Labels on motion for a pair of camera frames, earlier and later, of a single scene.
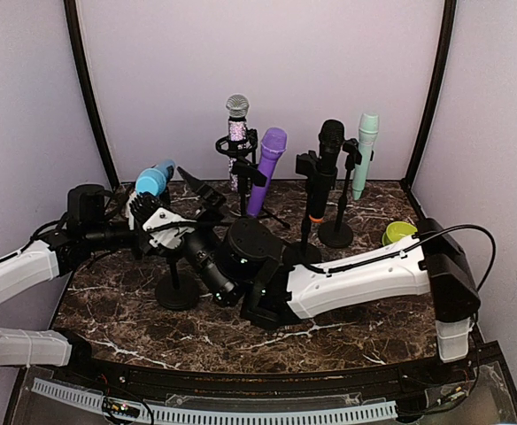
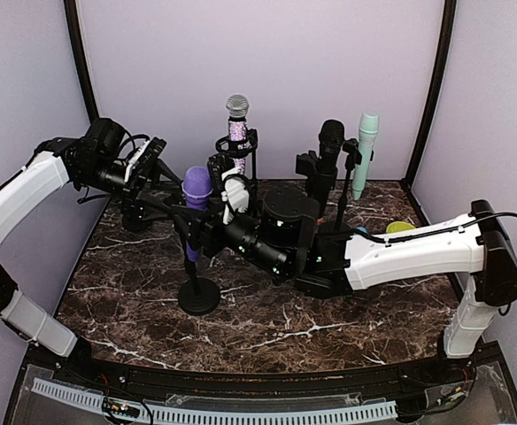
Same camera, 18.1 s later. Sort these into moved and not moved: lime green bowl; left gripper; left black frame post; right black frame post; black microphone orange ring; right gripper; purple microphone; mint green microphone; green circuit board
Moved: right gripper; left gripper; purple microphone
Not moved: right black frame post; mint green microphone; black microphone orange ring; left black frame post; lime green bowl; green circuit board
